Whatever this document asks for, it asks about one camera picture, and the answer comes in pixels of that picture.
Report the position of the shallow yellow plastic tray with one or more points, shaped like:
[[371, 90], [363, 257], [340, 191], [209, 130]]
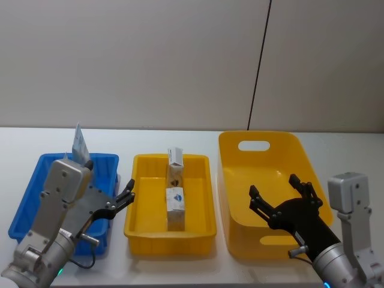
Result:
[[150, 207]]

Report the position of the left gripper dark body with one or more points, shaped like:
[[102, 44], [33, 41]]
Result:
[[90, 204]]

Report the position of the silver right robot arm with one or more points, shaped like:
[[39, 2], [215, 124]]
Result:
[[348, 192]]

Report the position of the blue plastic bin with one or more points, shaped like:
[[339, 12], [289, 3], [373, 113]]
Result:
[[103, 177]]

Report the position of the blue and white pouch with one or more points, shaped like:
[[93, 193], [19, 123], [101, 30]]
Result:
[[79, 147]]

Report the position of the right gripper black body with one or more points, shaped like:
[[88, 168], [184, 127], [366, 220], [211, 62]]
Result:
[[303, 219]]

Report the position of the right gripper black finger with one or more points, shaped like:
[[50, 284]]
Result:
[[262, 205], [309, 193]]

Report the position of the white carton with blue mark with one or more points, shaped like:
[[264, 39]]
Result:
[[176, 207]]

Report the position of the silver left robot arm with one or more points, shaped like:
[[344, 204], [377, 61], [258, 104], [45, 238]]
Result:
[[57, 192]]

